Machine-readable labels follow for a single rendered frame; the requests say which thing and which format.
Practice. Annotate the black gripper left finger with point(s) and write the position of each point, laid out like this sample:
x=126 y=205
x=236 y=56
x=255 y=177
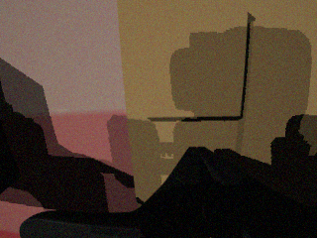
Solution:
x=173 y=211

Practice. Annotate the tan square puzzle board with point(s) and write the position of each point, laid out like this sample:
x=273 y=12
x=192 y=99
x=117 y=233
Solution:
x=238 y=77

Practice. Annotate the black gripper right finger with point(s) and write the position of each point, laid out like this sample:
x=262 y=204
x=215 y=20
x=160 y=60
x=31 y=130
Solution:
x=238 y=206

